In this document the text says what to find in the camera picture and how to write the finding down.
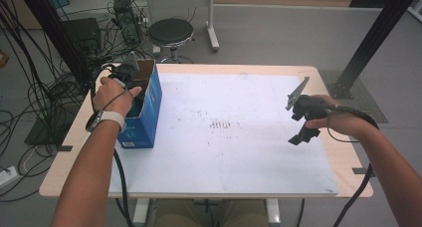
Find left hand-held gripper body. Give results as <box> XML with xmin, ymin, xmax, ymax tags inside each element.
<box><xmin>107</xmin><ymin>51</ymin><xmax>141</xmax><ymax>89</ymax></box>

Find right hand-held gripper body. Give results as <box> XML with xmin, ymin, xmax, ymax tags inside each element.
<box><xmin>285</xmin><ymin>76</ymin><xmax>332</xmax><ymax>122</ymax></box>

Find blue cardboard box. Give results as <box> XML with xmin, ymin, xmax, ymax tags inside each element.
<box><xmin>116</xmin><ymin>58</ymin><xmax>163</xmax><ymax>149</ymax></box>

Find person's left hand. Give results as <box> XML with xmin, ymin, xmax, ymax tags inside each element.
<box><xmin>92</xmin><ymin>76</ymin><xmax>143</xmax><ymax>117</ymax></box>

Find person's right hand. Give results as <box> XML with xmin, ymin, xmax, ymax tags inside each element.
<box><xmin>305</xmin><ymin>94</ymin><xmax>374</xmax><ymax>140</ymax></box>

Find white band wristwatch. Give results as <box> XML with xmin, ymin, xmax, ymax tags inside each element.
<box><xmin>85</xmin><ymin>110</ymin><xmax>126</xmax><ymax>134</ymax></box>

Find computer tower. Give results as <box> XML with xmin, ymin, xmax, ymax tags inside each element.
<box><xmin>112</xmin><ymin>0</ymin><xmax>143</xmax><ymax>46</ymax></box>

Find black round stool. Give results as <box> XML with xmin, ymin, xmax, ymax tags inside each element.
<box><xmin>147</xmin><ymin>17</ymin><xmax>196</xmax><ymax>64</ymax></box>

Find black equipment box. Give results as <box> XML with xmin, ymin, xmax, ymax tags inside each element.
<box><xmin>61</xmin><ymin>17</ymin><xmax>103</xmax><ymax>57</ymax></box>

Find white table leg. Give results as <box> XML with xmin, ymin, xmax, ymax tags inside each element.
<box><xmin>265</xmin><ymin>198</ymin><xmax>282</xmax><ymax>227</ymax></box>
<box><xmin>132</xmin><ymin>198</ymin><xmax>150</xmax><ymax>226</ymax></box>

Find white table mat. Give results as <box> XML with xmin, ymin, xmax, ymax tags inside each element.
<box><xmin>108</xmin><ymin>72</ymin><xmax>339</xmax><ymax>196</ymax></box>

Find white-legged background desk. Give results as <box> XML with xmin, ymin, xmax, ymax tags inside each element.
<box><xmin>125</xmin><ymin>0</ymin><xmax>248</xmax><ymax>53</ymax></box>

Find person's khaki trousers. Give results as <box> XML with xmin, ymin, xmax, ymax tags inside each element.
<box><xmin>152</xmin><ymin>199</ymin><xmax>267</xmax><ymax>227</ymax></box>

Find white power strip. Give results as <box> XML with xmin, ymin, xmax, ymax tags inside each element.
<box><xmin>0</xmin><ymin>165</ymin><xmax>18</xmax><ymax>195</ymax></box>

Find thin black right gripper cable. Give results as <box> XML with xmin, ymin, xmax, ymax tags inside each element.
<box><xmin>326</xmin><ymin>115</ymin><xmax>361</xmax><ymax>144</ymax></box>

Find thin grey left gripper cable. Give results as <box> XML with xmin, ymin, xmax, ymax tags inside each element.
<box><xmin>90</xmin><ymin>63</ymin><xmax>131</xmax><ymax>113</ymax></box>

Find black frame post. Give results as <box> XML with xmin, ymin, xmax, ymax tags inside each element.
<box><xmin>326</xmin><ymin>0</ymin><xmax>422</xmax><ymax>100</ymax></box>
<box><xmin>15</xmin><ymin>0</ymin><xmax>96</xmax><ymax>89</ymax></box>

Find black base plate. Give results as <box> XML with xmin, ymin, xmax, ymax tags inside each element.
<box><xmin>24</xmin><ymin>115</ymin><xmax>68</xmax><ymax>146</ymax></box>

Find thick black left gripper cable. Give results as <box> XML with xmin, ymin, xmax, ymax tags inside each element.
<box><xmin>112</xmin><ymin>148</ymin><xmax>134</xmax><ymax>227</ymax></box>

